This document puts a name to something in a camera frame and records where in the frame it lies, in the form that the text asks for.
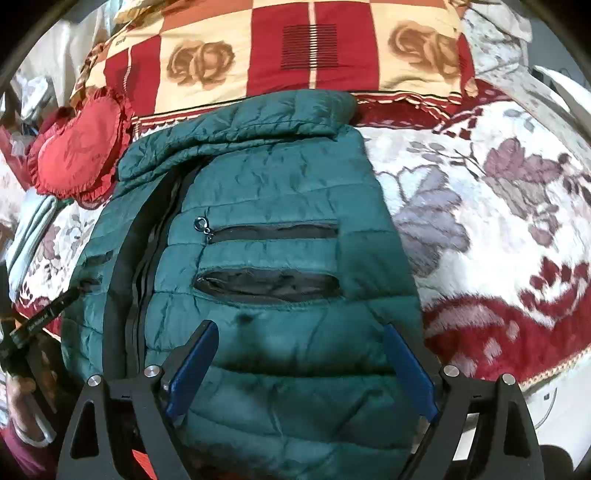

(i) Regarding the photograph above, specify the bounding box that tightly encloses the red checkered rose quilt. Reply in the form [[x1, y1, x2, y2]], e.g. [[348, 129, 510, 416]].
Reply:
[[69, 0, 478, 134]]

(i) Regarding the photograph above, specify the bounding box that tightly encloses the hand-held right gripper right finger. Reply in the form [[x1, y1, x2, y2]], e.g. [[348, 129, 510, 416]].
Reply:
[[383, 323, 546, 480]]

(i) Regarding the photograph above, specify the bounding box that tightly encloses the floral white and red blanket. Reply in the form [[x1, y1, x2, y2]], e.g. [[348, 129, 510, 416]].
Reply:
[[0, 9, 591, 388]]

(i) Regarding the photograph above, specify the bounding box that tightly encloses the white appliance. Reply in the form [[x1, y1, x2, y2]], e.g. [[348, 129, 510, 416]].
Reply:
[[519, 348, 591, 469]]

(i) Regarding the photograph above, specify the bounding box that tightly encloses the person's left forearm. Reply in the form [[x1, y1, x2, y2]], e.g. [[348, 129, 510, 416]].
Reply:
[[0, 427, 63, 480]]

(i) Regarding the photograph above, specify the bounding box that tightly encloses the white plastic object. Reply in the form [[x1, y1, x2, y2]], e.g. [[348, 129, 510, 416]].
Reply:
[[531, 65, 583, 121]]

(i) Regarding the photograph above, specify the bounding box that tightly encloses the red heart-shaped frilled pillow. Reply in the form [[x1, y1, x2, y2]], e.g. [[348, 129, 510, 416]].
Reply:
[[27, 88, 137, 208]]

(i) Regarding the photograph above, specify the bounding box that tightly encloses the green puffer jacket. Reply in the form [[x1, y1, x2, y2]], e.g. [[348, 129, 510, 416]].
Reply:
[[60, 90, 426, 480]]

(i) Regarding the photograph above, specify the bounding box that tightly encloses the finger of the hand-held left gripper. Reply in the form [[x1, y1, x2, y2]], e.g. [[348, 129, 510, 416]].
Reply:
[[13, 282, 101, 339]]

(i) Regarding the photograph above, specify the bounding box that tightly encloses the person's left hand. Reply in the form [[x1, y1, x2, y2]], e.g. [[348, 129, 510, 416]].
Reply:
[[6, 375, 49, 446]]

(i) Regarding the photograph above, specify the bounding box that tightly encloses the light blue cloth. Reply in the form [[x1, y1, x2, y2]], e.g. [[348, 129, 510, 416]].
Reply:
[[7, 191, 58, 296]]

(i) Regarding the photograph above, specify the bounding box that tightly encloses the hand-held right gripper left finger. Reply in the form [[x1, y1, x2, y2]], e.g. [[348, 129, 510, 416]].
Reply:
[[55, 319, 220, 480]]

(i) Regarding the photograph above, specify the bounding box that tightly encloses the white cloth pile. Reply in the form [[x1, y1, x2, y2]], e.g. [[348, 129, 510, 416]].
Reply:
[[7, 21, 116, 116]]

